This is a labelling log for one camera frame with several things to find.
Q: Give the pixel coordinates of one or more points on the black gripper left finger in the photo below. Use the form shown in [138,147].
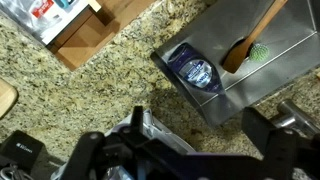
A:
[137,120]

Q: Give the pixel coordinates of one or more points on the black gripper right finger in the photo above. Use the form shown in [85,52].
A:
[258,128]

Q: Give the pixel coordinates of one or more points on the wooden drawer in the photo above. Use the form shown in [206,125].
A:
[86,46]

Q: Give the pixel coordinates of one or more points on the grey metal dish rack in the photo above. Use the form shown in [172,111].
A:
[160,133]

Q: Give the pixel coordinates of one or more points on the chrome faucet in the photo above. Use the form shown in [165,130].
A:
[295,115]

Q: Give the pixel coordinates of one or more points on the green scrubber ball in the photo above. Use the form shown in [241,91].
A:
[259,52]

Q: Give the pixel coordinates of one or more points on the wooden spoon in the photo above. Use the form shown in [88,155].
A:
[240,53]

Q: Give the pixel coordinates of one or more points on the stainless steel sink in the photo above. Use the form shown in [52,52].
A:
[213,26]

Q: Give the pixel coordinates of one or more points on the black knife block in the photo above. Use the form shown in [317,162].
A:
[21,148]

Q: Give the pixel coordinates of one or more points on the white box with red label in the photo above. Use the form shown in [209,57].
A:
[50,23]

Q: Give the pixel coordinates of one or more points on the large wooden cutting board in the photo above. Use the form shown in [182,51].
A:
[6,98]

